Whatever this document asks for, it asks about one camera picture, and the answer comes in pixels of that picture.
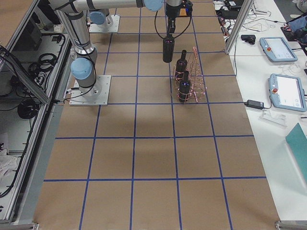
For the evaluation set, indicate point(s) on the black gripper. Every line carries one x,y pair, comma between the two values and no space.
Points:
171,12

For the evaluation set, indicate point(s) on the dark wine bottle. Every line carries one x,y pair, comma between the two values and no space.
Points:
184,87
168,48
181,63

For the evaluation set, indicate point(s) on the wooden tray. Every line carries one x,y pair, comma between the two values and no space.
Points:
185,12

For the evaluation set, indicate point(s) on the small black device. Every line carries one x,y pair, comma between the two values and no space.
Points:
248,38

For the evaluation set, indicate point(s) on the upper teach pendant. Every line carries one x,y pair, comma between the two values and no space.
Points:
277,49

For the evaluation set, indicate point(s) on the teach pendant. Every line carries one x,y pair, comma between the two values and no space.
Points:
277,49
286,92

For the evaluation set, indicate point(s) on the black power adapter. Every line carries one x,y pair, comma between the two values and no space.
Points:
254,104

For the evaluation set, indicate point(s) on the lower teach pendant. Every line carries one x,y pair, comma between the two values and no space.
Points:
286,92

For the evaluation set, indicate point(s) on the clear acrylic stand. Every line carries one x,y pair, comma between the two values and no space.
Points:
274,119

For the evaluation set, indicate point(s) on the teal folder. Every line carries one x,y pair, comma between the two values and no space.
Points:
297,141

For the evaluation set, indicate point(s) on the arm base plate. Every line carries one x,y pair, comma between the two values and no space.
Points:
111,25
98,95

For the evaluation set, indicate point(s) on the copper wire wine basket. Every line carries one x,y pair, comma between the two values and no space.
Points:
197,89

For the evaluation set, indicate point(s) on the aluminium frame post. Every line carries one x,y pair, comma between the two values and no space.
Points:
243,13

